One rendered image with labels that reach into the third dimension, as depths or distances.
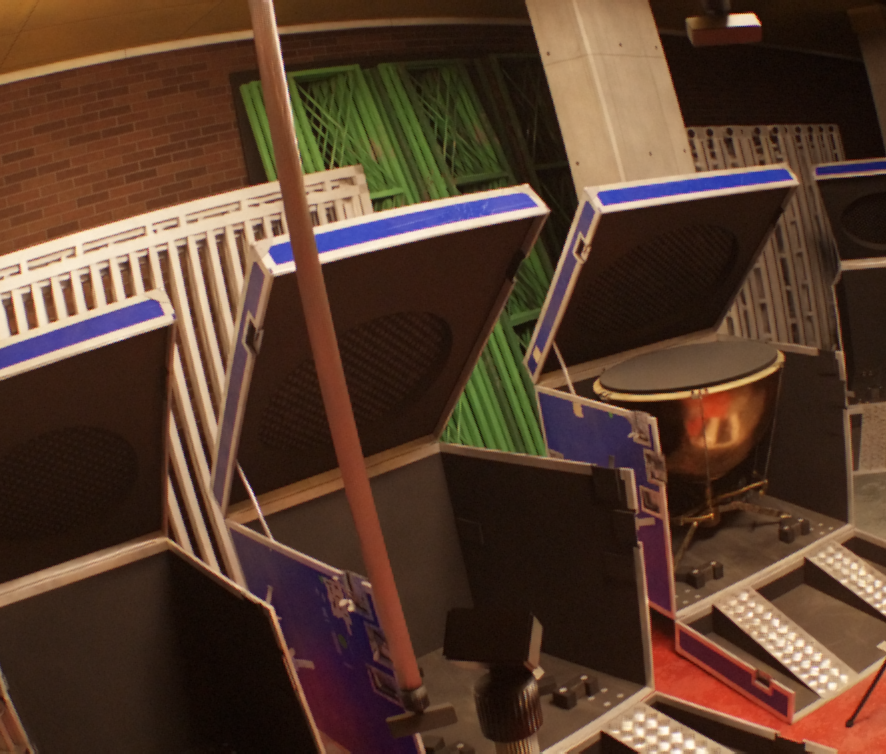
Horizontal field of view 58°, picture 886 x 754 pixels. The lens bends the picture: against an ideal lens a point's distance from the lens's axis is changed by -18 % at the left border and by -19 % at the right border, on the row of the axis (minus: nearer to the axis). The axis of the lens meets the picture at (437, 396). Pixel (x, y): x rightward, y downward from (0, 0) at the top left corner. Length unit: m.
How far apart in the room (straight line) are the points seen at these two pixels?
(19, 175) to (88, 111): 0.57
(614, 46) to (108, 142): 2.82
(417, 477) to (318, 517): 0.41
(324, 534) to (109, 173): 2.70
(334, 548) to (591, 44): 2.63
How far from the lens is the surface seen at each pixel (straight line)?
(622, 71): 4.63
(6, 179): 5.04
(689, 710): 2.97
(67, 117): 5.20
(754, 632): 3.40
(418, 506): 3.45
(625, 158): 4.46
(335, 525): 3.29
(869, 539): 3.98
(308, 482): 3.24
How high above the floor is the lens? 1.78
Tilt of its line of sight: 11 degrees down
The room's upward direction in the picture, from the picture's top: 12 degrees counter-clockwise
